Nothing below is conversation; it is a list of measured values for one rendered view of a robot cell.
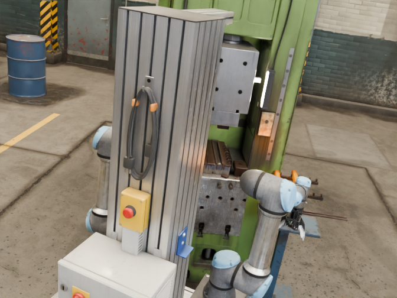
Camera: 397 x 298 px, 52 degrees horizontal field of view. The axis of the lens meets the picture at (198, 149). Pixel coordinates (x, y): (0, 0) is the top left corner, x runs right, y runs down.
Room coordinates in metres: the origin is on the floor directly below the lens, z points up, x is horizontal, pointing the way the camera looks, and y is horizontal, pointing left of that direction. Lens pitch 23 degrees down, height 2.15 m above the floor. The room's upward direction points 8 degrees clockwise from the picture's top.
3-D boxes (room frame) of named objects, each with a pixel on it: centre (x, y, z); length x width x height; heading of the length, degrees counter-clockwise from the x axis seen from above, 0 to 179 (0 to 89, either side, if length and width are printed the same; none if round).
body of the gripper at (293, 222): (1.82, -0.54, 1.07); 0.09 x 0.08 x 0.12; 160
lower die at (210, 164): (2.70, -0.11, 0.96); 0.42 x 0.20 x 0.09; 6
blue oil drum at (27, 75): (6.34, 2.91, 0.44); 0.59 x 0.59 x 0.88
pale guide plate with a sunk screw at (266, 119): (2.65, -0.43, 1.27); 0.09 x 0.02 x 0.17; 96
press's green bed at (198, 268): (2.72, -0.17, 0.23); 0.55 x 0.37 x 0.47; 6
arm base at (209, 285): (1.45, -0.19, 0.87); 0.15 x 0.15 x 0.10
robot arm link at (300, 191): (1.75, -0.48, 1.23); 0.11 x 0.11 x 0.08; 62
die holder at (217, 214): (2.72, -0.17, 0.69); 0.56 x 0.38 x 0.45; 6
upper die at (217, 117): (2.70, -0.11, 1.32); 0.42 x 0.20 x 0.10; 6
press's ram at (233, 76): (2.71, -0.15, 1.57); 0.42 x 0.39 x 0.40; 6
